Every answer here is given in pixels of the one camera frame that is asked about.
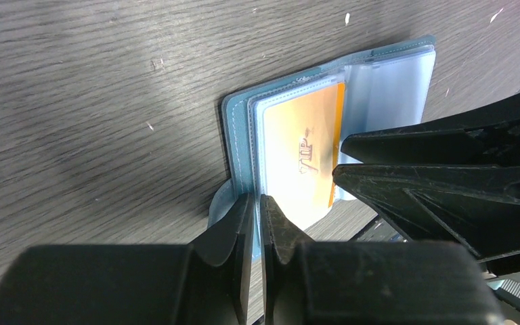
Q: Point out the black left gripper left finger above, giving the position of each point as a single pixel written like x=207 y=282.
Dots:
x=205 y=281

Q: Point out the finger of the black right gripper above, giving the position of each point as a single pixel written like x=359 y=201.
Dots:
x=489 y=135
x=475 y=206

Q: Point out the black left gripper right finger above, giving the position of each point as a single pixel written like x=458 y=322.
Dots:
x=310 y=282

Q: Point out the blue card holder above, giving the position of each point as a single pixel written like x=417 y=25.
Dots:
x=385 y=87

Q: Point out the orange VIP credit card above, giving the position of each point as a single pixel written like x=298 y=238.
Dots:
x=299 y=133

